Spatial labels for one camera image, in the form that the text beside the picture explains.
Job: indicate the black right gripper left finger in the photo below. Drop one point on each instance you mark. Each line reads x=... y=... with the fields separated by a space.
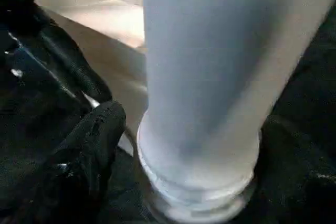
x=84 y=166

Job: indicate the white plastic table leg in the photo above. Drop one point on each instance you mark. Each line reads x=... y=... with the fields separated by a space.
x=210 y=77

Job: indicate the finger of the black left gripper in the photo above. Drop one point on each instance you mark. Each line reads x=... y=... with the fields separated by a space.
x=37 y=77

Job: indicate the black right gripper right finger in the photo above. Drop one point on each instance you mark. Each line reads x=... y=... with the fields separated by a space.
x=299 y=182

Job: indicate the black plastic mat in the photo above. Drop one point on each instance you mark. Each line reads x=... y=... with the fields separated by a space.
x=315 y=77

